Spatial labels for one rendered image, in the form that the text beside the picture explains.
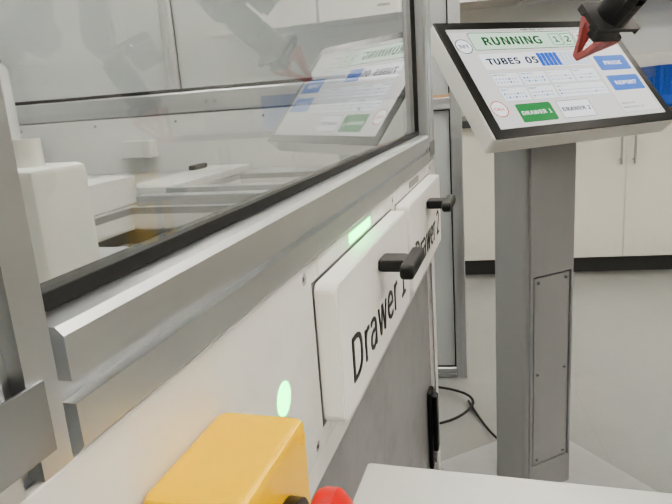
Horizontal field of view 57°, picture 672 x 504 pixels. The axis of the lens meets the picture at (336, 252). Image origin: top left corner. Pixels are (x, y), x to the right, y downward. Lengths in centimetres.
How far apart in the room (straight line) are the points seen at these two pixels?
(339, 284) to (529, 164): 105
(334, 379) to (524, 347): 113
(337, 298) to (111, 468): 23
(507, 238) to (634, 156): 220
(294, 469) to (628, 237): 353
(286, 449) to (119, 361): 8
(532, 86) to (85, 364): 125
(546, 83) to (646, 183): 236
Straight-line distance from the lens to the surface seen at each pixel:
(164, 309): 26
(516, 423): 167
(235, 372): 33
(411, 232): 74
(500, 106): 130
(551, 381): 165
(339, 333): 45
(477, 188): 356
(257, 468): 27
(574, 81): 149
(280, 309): 38
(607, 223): 372
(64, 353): 22
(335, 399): 47
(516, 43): 148
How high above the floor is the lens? 105
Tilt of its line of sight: 14 degrees down
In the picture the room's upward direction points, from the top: 4 degrees counter-clockwise
